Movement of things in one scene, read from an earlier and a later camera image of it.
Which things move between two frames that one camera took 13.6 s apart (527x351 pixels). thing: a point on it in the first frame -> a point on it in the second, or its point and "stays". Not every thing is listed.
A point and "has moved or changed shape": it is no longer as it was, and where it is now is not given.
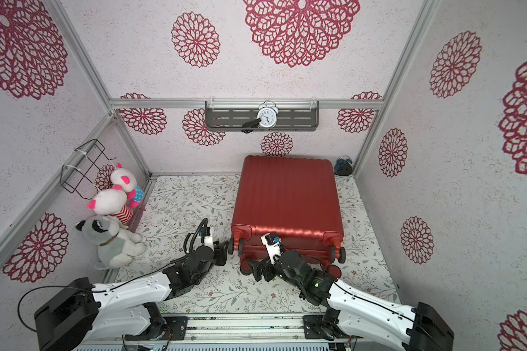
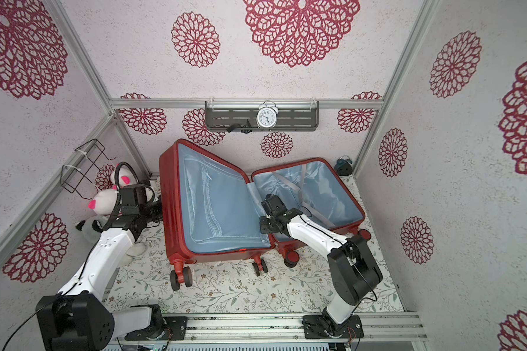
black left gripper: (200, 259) -> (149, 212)
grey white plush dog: (117, 245) stays
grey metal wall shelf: (232, 115) stays
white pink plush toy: (124, 179) stays
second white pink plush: (112, 202) stays
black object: (252, 123) -> (245, 129)
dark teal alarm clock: (343, 166) stays
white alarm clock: (267, 112) stays
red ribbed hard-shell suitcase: (296, 198) has moved or changed shape
